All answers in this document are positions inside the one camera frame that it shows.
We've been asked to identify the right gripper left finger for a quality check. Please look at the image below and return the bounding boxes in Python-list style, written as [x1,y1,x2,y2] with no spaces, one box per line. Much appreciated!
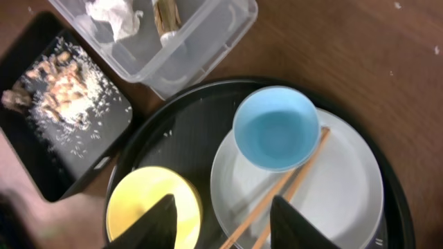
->
[104,194,177,249]

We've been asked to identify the yellow bowl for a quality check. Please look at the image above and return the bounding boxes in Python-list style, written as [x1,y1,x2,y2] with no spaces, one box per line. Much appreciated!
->
[105,166,203,249]

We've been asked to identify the wooden chopstick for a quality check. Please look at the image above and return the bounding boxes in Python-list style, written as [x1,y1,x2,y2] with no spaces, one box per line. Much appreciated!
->
[219,126,331,249]
[252,128,330,249]

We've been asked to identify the gold snack wrapper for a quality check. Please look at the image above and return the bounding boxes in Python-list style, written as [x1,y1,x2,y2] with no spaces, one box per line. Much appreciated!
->
[152,0,181,47]

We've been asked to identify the round black tray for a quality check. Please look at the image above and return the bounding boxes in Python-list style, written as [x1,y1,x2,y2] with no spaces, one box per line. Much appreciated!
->
[107,77,416,248]

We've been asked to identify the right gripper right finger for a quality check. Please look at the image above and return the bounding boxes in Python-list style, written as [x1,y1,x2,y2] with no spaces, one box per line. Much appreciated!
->
[270,196,338,249]

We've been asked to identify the clear plastic bin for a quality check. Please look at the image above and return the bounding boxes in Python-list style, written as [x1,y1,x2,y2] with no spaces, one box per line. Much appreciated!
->
[50,0,258,99]

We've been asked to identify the white plate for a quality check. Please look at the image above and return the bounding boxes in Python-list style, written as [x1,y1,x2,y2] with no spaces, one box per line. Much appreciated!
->
[210,109,383,248]

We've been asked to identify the black rectangular tray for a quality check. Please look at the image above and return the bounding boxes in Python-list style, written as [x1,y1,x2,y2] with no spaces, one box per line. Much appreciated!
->
[1,12,132,202]

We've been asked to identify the blue cup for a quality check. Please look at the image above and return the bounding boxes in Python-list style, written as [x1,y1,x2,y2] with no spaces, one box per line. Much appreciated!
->
[232,86,321,172]

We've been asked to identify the white tissue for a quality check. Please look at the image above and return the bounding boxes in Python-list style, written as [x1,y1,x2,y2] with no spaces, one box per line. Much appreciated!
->
[85,0,144,42]

